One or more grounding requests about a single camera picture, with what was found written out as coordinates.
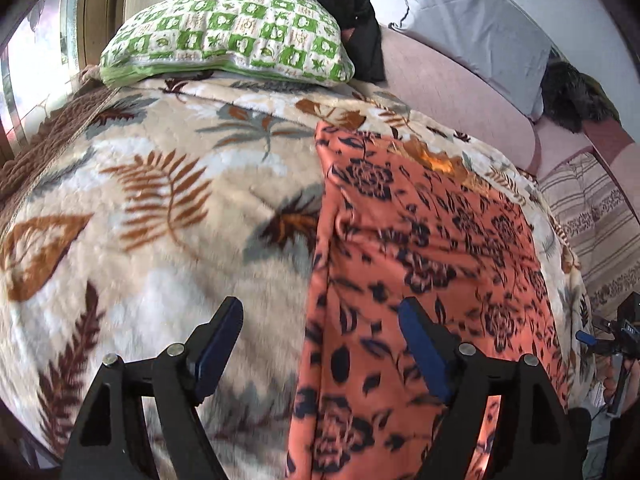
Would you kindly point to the grey pillow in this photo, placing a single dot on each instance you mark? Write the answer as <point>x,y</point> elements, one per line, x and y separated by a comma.
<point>475,25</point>

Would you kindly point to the striped pillow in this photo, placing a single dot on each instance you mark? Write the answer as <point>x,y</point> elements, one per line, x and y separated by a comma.
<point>595,220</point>

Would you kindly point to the green checkered pillow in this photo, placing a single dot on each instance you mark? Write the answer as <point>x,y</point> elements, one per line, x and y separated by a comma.
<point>225,30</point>

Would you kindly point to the patterned glass window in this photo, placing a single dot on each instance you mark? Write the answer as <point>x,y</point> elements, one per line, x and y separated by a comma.
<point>35,70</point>

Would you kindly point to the leaf print blanket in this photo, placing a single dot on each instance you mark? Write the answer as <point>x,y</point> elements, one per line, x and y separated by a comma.
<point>175,240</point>

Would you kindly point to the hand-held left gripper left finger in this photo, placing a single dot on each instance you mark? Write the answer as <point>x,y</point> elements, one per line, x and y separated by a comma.
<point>220,347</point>

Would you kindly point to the black clothes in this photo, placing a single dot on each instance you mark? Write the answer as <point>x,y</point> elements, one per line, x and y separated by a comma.
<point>350,0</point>

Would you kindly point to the orange floral cloth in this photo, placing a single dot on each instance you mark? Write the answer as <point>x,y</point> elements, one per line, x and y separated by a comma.
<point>400,240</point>

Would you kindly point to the dark furry cloth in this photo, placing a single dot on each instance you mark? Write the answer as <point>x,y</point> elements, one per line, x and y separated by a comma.
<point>570,95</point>

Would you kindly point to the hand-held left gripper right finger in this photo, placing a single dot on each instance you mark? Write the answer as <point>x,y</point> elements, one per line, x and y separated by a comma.
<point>425,347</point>

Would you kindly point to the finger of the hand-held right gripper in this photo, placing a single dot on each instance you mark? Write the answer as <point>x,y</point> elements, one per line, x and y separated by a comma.
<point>584,336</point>

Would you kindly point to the pink bed mattress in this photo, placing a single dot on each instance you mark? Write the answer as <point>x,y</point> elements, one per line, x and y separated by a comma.
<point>450,90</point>

